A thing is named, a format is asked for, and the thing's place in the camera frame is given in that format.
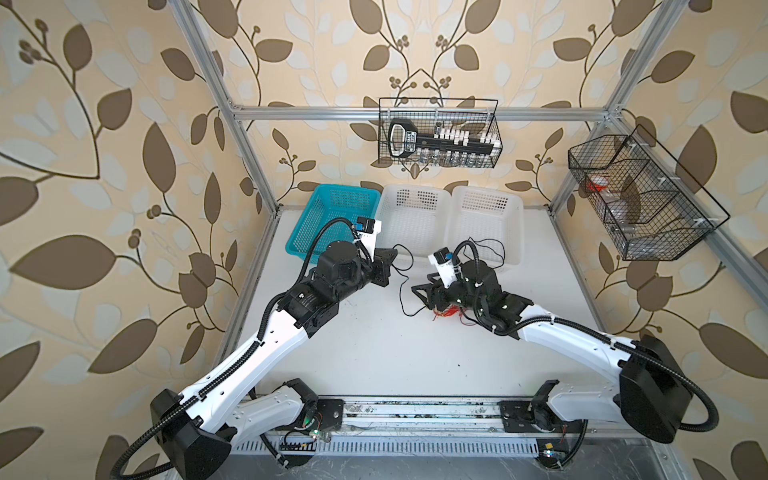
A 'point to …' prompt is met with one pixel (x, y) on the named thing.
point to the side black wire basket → (649, 205)
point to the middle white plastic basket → (415, 218)
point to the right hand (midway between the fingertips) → (422, 284)
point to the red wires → (451, 311)
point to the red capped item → (599, 183)
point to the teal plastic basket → (331, 216)
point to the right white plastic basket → (493, 220)
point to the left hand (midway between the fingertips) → (398, 250)
